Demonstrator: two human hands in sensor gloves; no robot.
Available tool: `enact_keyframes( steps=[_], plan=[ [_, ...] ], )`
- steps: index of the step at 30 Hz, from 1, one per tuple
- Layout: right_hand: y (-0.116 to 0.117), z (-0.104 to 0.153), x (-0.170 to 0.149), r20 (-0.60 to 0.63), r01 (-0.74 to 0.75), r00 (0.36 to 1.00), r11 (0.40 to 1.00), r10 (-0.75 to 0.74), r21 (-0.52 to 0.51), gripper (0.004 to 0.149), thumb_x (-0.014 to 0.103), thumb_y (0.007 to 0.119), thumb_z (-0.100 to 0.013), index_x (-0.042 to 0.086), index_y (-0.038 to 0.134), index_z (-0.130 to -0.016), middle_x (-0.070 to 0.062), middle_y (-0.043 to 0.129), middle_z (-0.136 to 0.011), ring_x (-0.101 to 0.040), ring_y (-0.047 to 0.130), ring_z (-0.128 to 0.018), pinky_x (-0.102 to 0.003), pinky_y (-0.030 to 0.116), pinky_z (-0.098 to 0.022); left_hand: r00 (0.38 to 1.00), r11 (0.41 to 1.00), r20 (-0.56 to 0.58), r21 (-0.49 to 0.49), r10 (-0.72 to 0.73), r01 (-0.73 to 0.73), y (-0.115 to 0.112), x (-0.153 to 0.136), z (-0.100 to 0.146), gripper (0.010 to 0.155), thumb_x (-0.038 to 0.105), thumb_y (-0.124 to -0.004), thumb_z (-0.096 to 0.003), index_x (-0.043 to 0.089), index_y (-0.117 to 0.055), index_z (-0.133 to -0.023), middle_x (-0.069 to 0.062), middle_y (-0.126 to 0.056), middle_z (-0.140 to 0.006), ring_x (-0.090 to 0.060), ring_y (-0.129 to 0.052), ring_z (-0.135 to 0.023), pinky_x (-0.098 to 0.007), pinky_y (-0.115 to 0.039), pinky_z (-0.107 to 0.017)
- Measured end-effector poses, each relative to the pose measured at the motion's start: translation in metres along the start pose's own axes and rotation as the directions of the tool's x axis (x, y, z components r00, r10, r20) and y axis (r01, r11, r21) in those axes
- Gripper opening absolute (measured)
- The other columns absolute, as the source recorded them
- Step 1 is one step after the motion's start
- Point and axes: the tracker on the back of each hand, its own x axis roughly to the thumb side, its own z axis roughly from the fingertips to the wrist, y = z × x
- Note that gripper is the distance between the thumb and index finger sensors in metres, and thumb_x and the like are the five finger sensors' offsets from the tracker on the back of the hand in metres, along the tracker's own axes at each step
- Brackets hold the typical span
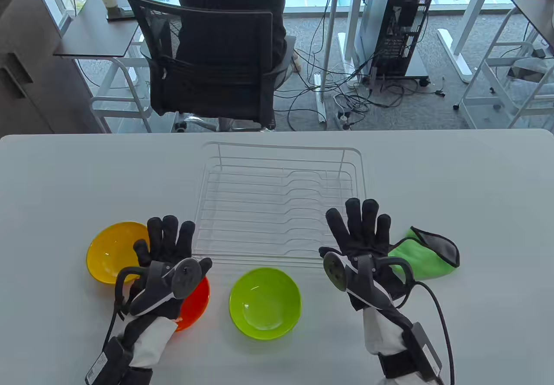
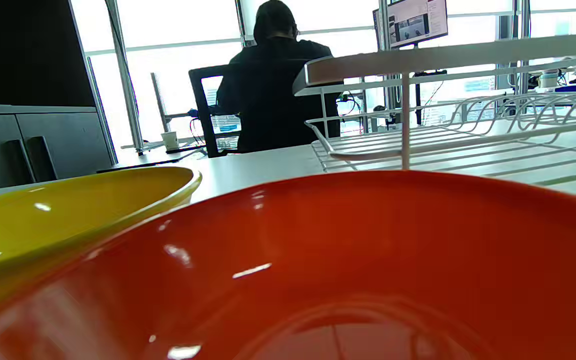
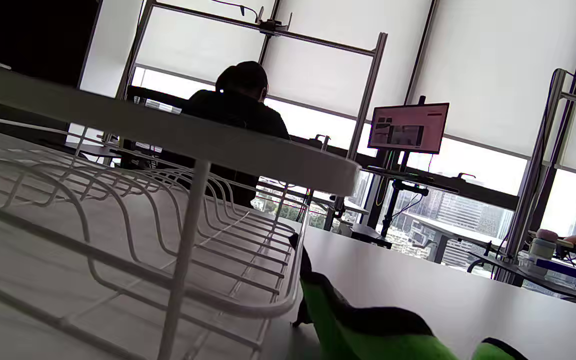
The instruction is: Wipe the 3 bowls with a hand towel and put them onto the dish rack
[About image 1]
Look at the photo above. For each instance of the person's left hand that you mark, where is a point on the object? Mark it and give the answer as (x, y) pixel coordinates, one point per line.
(166, 242)

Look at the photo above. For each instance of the person's right hand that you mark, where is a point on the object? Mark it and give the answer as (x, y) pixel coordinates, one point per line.
(363, 238)

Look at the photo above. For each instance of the yellow bowl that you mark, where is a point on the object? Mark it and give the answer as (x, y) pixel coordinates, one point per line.
(110, 253)

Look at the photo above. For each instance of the green hand towel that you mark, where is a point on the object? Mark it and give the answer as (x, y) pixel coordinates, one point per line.
(426, 261)

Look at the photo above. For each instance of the orange bowl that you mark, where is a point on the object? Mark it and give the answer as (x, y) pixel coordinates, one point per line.
(197, 307)

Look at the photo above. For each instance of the green bowl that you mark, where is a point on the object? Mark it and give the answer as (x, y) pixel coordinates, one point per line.
(265, 303)

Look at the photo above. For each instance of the person's right forearm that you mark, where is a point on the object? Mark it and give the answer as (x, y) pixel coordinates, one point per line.
(383, 331)

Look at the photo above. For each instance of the person's left forearm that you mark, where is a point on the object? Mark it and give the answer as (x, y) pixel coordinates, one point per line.
(151, 341)

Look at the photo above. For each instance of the black round controller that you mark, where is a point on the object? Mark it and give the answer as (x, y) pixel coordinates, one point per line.
(335, 270)
(187, 277)

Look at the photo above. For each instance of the white power strip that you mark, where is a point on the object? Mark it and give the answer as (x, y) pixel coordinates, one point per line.
(343, 120)

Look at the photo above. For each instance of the black sensor box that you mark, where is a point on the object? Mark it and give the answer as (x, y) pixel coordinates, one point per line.
(101, 363)
(426, 352)

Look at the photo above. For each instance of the black computer tower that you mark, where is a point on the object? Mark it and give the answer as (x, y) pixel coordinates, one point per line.
(402, 34)

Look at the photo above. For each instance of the black mesh office chair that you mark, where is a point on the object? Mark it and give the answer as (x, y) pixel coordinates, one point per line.
(225, 43)

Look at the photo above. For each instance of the brown side table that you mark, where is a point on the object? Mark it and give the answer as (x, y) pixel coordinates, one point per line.
(97, 34)

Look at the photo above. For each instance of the dark brown cabinet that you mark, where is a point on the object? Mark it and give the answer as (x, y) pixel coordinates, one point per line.
(26, 69)

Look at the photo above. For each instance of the dark flat coaster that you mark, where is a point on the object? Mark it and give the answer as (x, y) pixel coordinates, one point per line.
(119, 14)

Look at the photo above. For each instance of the white frame rolling table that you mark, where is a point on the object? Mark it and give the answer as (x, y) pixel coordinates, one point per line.
(532, 13)

